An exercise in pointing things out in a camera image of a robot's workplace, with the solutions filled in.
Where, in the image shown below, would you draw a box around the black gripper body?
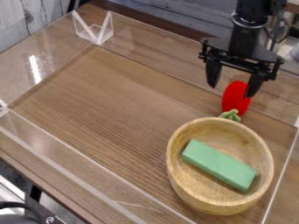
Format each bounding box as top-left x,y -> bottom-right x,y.
199,37 -> 284,81

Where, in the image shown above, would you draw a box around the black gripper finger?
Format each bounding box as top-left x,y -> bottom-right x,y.
244,72 -> 266,98
205,57 -> 221,88

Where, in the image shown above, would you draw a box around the red knitted fruit green stem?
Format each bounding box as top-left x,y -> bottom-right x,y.
219,80 -> 251,123

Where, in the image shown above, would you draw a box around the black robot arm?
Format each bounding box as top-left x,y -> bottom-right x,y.
199,0 -> 287,98

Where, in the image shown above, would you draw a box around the clear acrylic tray walls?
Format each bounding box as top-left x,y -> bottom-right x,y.
0,4 -> 299,224

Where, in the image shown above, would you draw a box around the round wooden bowl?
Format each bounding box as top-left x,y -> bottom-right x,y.
165,117 -> 275,216

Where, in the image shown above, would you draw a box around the green rectangular block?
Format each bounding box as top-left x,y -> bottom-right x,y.
181,139 -> 257,193

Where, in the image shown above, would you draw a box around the clear acrylic corner bracket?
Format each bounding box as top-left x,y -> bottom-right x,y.
71,11 -> 113,46

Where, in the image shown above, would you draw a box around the black table leg bracket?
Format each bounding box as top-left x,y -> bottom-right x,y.
0,183 -> 68,224

